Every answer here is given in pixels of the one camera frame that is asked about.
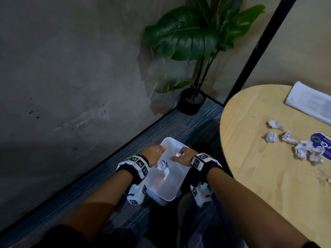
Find person's left hand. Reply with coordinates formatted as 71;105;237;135
140;144;168;168

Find person's right hand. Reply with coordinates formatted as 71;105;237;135
170;146;199;168

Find pile of paper balls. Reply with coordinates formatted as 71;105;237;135
264;120;331;184

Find stack of printed papers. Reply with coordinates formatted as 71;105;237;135
284;81;331;126

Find person's right forearm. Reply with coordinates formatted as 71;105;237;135
206;166;311;248

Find person's left forearm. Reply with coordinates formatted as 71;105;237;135
62;169;134;240

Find person's grey trousers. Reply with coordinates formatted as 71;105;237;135
144;193;249;248

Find round wooden table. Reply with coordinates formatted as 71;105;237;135
220;84;331;248

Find person's black shirt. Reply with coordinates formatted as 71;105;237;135
31;224;139;248

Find black right wristband with markers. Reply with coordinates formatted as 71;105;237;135
190;152;223;184

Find black wristband with markers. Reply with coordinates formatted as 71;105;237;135
190;152;223;184
116;155;150;186

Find black left wristband with markers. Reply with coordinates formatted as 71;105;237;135
116;155;150;186

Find white plastic bin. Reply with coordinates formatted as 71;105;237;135
146;137;191;206

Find large leafy potted plant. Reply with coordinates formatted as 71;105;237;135
142;0;266;116

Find round blue sticker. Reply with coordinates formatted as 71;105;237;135
309;132;331;162

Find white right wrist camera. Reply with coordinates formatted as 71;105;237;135
190;182;214;207

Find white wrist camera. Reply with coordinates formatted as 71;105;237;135
126;183;148;205
190;182;214;207

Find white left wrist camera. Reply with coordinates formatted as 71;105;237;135
126;183;148;205

